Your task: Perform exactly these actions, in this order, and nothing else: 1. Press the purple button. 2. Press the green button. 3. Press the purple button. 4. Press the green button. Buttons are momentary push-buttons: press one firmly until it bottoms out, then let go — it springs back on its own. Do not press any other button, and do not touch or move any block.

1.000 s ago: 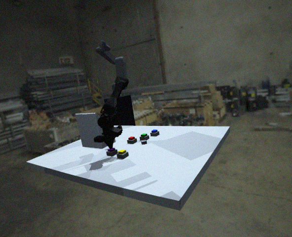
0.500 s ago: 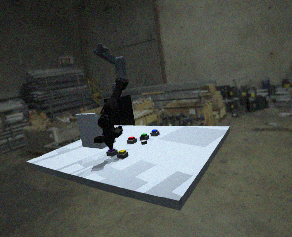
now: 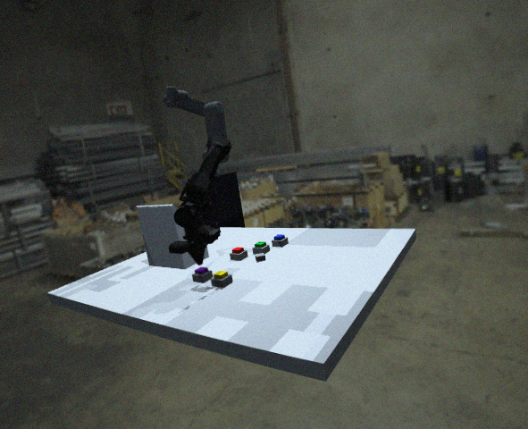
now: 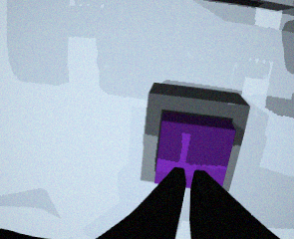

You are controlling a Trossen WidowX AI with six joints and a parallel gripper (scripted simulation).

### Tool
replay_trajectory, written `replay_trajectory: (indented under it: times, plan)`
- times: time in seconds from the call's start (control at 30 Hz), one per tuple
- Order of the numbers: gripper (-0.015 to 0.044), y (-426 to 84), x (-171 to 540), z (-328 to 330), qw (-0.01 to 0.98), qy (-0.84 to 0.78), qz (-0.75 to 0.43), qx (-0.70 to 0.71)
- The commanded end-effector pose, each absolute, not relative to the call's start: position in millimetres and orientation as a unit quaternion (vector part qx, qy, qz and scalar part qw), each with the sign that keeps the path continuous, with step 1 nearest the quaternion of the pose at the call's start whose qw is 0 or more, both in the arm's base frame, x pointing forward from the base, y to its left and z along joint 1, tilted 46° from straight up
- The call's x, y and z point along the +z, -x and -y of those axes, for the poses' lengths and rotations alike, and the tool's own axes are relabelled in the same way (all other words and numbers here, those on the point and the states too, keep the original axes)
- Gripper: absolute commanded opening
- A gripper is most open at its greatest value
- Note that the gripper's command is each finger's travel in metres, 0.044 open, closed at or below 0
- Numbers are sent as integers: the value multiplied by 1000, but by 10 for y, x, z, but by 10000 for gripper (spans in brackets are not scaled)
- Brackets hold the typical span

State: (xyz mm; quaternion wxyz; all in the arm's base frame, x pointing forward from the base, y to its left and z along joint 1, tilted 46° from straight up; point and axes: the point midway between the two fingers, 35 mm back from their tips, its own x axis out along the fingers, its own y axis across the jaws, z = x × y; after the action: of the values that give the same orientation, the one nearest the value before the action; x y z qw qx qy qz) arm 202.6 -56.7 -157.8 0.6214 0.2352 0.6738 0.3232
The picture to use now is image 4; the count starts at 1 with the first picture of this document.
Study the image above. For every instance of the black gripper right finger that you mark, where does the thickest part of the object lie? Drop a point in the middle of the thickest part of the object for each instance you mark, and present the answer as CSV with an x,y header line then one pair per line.
x,y
214,214

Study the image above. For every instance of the purple button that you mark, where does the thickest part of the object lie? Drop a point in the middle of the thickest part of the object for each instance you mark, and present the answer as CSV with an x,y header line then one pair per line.
x,y
195,129

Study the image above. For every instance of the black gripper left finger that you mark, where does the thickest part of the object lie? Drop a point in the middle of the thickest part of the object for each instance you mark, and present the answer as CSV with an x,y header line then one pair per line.
x,y
157,217

